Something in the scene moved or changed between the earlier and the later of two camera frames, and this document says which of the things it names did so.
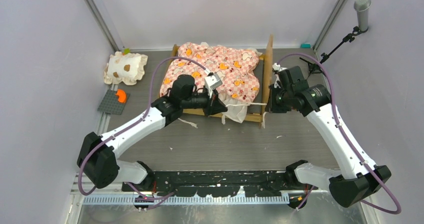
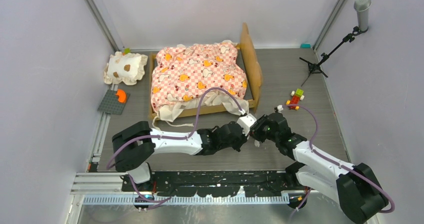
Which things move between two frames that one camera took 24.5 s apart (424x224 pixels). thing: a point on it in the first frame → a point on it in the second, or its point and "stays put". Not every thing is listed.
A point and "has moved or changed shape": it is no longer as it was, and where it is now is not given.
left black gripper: [214, 105] → [243, 138]
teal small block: [305, 46] stays put
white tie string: [193, 124] has moved or changed shape
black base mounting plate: [214, 183] stays put
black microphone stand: [317, 67] stays put
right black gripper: [272, 106] → [255, 131]
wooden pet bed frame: [255, 113] → [253, 69]
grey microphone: [361, 5] stays put
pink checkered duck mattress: [237, 67] has moved or changed shape
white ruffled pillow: [128, 68] stays put
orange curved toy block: [122, 95] stays put
